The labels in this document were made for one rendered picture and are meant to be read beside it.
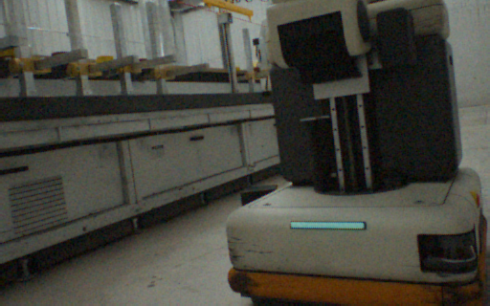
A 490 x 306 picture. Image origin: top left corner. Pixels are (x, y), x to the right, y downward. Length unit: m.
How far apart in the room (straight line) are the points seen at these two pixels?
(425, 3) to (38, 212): 1.63
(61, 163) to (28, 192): 0.21
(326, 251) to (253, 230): 0.20
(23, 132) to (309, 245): 1.10
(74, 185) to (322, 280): 1.35
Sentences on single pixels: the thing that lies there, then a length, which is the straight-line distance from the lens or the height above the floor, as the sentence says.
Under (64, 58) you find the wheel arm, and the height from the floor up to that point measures 0.81.
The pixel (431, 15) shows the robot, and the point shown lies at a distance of 1.34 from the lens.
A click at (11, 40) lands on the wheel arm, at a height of 0.83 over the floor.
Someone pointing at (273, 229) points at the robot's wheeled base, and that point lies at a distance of 1.15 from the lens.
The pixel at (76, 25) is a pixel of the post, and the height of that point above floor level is 0.98.
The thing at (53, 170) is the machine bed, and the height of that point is 0.41.
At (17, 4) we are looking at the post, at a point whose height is 1.03.
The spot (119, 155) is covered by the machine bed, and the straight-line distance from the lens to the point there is 2.35.
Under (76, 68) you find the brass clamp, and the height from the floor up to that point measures 0.81.
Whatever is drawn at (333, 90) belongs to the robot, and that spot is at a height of 0.57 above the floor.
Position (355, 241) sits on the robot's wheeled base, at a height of 0.21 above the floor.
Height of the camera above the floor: 0.53
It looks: 3 degrees down
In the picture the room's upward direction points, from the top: 7 degrees counter-clockwise
